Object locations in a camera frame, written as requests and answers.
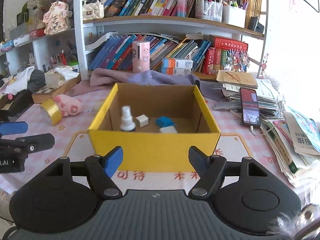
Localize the pink cylindrical container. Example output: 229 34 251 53
132 41 150 73

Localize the tissue box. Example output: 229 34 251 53
44 66 79 89

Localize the pink plush paw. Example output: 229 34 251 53
53 94 82 117

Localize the brown paper envelope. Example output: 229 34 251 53
216 70 258 88

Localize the wooden chess box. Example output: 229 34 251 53
32 74 81 104

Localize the orange blue white box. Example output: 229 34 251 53
161 58 193 75

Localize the white bookshelf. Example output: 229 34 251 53
2 0 266 80

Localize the white pen holder box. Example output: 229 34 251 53
222 5 246 28

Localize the white quilted handbag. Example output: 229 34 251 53
82 0 105 21

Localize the red dictionary book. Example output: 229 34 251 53
201 35 249 75

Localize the smartphone with red screen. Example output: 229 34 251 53
240 88 260 127

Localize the pink doll figure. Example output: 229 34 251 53
42 1 72 35

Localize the purple pink cloth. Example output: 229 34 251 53
67 68 223 101

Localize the white charging cable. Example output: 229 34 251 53
249 97 286 137

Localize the blue item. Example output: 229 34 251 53
155 116 175 128

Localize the white power adapter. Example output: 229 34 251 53
159 126 178 134

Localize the stack of books right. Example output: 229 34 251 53
214 79 319 187

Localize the small white charger cube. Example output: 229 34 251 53
136 114 149 128

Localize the white spray bottle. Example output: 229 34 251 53
120 105 136 132

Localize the yellow tape roll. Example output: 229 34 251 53
40 99 62 126

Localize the yellow cardboard box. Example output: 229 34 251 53
88 83 221 172

